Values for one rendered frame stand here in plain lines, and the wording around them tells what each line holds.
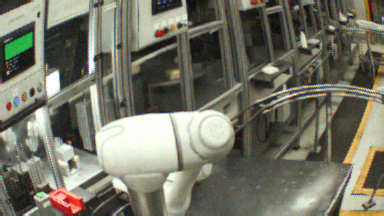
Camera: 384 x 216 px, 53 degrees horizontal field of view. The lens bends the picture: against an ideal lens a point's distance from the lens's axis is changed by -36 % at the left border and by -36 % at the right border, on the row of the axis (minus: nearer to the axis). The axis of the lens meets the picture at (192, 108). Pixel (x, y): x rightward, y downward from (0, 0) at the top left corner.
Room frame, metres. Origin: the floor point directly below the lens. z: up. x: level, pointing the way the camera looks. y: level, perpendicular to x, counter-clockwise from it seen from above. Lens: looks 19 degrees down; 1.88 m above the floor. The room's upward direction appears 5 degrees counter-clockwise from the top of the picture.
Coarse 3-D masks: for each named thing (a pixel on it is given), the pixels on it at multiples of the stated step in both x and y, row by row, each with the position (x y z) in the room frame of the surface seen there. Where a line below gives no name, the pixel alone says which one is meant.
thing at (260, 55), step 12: (276, 0) 3.91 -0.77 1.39; (240, 12) 3.29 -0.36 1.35; (252, 12) 3.45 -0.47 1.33; (276, 12) 4.14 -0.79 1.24; (252, 24) 3.42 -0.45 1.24; (276, 24) 4.15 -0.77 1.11; (252, 36) 3.39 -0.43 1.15; (264, 36) 3.56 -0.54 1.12; (288, 36) 4.02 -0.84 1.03; (252, 48) 3.36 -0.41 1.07; (264, 48) 3.53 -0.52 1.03; (252, 60) 3.34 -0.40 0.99; (264, 60) 3.51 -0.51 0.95; (252, 72) 3.32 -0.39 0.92
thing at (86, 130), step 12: (120, 0) 2.27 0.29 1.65; (120, 12) 2.27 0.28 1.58; (120, 24) 2.27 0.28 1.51; (120, 36) 2.27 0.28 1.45; (120, 60) 2.27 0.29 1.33; (120, 72) 2.27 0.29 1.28; (120, 84) 2.26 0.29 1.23; (84, 96) 2.31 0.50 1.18; (84, 108) 2.26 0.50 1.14; (84, 120) 2.26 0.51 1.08; (84, 132) 2.27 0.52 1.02; (72, 144) 2.35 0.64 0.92; (84, 144) 2.29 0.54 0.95; (0, 180) 1.41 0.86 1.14; (108, 192) 2.29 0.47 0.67; (96, 204) 2.17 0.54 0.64; (108, 204) 2.26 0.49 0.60
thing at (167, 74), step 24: (192, 0) 2.82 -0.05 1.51; (216, 0) 3.04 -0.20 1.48; (192, 24) 2.80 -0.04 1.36; (144, 48) 2.45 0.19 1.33; (168, 48) 2.61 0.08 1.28; (216, 48) 3.26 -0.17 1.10; (144, 72) 2.45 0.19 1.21; (168, 72) 2.60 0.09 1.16; (144, 96) 2.43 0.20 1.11; (168, 96) 2.59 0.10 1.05
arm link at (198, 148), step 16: (176, 112) 1.18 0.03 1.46; (192, 112) 1.17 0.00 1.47; (208, 112) 1.14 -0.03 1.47; (176, 128) 1.13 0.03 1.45; (192, 128) 1.11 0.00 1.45; (208, 128) 1.10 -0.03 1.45; (224, 128) 1.11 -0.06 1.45; (176, 144) 1.11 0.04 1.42; (192, 144) 1.10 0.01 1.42; (208, 144) 1.09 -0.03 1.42; (224, 144) 1.10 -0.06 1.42; (192, 160) 1.11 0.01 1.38; (208, 160) 1.13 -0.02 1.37
